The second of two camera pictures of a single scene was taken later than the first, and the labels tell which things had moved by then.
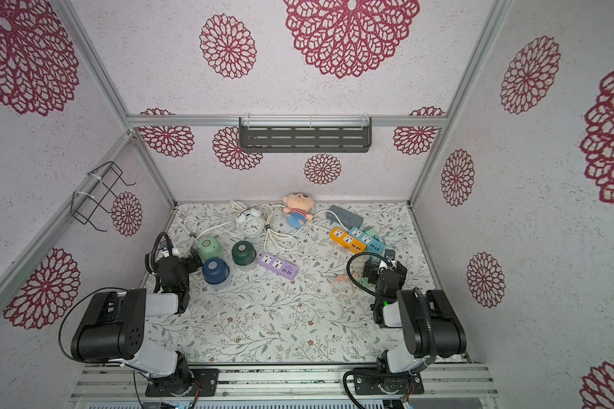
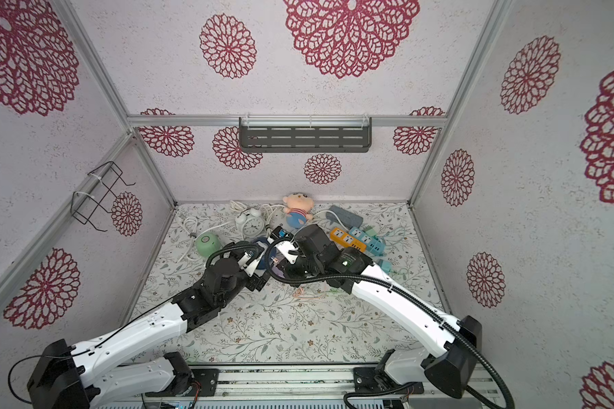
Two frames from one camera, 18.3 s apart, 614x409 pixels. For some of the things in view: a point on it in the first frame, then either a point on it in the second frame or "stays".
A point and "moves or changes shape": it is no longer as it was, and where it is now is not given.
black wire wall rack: [92, 192] stays
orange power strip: [346, 241] stays
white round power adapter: [251, 224] stays
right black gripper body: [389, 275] → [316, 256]
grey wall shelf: [305, 134] stays
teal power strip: [373, 244] stays
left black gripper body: [190, 266] → [254, 282]
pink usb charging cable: [341, 278] moves or changes shape
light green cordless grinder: [209, 248] stays
